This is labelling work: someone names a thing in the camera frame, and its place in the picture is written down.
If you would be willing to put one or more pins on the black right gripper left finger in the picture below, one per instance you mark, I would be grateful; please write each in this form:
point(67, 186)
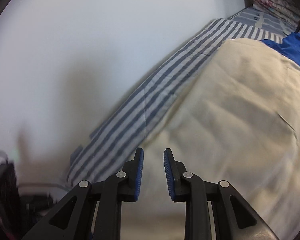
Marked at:
point(92, 210)

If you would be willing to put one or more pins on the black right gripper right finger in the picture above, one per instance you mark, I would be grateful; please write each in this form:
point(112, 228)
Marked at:
point(213, 210)

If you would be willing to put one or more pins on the beige and blue jacket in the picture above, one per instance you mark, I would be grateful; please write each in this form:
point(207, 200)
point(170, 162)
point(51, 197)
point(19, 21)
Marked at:
point(239, 121)

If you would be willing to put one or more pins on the striped blue bed sheet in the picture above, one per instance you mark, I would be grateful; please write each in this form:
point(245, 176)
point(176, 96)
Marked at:
point(113, 142)

